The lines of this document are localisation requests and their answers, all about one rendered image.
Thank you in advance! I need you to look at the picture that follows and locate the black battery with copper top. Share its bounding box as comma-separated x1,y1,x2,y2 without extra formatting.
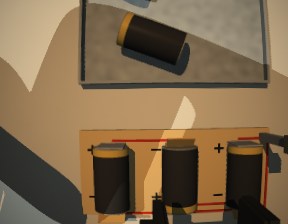
93,145,130,216
226,143,263,211
162,145,198,215
116,12,188,66

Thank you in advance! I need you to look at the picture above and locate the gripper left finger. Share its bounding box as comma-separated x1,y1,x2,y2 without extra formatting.
139,199,169,224

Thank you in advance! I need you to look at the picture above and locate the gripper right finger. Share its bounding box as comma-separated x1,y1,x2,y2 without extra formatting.
237,195,280,224

